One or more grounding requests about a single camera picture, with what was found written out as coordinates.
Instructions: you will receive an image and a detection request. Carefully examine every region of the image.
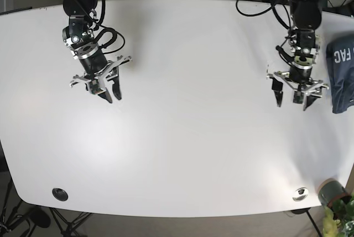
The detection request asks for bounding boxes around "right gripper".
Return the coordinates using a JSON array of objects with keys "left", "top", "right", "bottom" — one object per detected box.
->
[{"left": 70, "top": 39, "right": 132, "bottom": 104}]

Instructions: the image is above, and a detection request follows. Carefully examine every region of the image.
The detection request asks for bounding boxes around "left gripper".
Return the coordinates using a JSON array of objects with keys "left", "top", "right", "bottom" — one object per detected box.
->
[{"left": 267, "top": 40, "right": 330, "bottom": 111}]

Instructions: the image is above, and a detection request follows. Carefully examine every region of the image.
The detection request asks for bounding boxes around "dark navy T-shirt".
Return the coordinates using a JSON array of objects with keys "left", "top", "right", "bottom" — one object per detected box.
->
[{"left": 326, "top": 34, "right": 353, "bottom": 114}]

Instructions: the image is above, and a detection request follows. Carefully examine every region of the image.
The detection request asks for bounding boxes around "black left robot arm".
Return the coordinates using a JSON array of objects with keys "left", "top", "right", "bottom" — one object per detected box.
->
[{"left": 267, "top": 0, "right": 329, "bottom": 110}]

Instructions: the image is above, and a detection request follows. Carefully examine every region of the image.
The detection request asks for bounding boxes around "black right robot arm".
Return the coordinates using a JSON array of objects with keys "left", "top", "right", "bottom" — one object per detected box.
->
[{"left": 63, "top": 0, "right": 131, "bottom": 103}]

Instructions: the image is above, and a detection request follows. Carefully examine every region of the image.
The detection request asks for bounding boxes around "silver table grommet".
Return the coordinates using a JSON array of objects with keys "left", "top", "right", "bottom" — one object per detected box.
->
[{"left": 292, "top": 187, "right": 309, "bottom": 202}]

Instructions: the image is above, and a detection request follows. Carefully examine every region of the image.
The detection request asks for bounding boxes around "grey plant pot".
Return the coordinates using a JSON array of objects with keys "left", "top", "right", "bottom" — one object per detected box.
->
[{"left": 317, "top": 178, "right": 351, "bottom": 208}]

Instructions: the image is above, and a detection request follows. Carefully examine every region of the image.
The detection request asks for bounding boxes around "black table grommet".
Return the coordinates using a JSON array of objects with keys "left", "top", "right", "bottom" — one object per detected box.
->
[{"left": 52, "top": 188, "right": 69, "bottom": 202}]

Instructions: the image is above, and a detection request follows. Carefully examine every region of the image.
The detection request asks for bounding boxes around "green potted plant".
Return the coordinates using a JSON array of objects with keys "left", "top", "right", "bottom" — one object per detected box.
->
[{"left": 322, "top": 195, "right": 353, "bottom": 237}]

